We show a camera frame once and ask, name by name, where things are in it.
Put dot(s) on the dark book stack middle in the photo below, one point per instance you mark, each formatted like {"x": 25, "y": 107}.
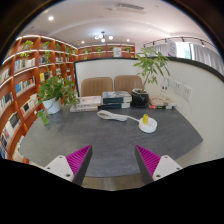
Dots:
{"x": 116, "y": 99}

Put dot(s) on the ceiling lamp cluster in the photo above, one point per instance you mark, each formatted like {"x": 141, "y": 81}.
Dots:
{"x": 103, "y": 37}

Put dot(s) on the right tan chair back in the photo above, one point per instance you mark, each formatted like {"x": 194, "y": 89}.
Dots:
{"x": 127, "y": 83}

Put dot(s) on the book stack right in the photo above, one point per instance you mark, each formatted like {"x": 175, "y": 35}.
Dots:
{"x": 155, "y": 102}

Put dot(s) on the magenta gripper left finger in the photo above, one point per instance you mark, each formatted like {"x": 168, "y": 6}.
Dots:
{"x": 72, "y": 167}

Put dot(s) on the white sign on shelf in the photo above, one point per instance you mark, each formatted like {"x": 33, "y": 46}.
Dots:
{"x": 117, "y": 52}

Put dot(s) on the white round power socket base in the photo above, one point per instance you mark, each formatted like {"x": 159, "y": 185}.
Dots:
{"x": 150, "y": 127}

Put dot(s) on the plant in white pot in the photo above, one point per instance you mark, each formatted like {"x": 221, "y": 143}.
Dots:
{"x": 54, "y": 89}

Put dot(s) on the white book stack left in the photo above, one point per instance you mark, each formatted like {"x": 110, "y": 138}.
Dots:
{"x": 88, "y": 103}

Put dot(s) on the white wall socket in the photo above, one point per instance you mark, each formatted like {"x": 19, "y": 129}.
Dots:
{"x": 178, "y": 87}
{"x": 186, "y": 94}

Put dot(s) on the white wall socket right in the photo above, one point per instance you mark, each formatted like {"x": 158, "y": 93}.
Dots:
{"x": 186, "y": 94}

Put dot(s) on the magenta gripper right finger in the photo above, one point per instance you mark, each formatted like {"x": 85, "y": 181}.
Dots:
{"x": 154, "y": 167}

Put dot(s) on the white standing sign right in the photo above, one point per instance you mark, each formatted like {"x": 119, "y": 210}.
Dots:
{"x": 171, "y": 48}

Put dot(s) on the left tan chair back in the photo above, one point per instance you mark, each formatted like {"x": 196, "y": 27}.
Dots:
{"x": 96, "y": 86}

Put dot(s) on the plant in black pot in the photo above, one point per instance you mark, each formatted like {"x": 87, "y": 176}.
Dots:
{"x": 150, "y": 64}

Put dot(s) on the tan chair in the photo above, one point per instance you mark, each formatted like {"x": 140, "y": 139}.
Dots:
{"x": 96, "y": 86}
{"x": 127, "y": 83}

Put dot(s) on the wooden bookshelf with books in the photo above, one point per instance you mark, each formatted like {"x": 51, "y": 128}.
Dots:
{"x": 30, "y": 61}

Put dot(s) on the white wall socket left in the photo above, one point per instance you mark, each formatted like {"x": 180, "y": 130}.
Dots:
{"x": 178, "y": 87}

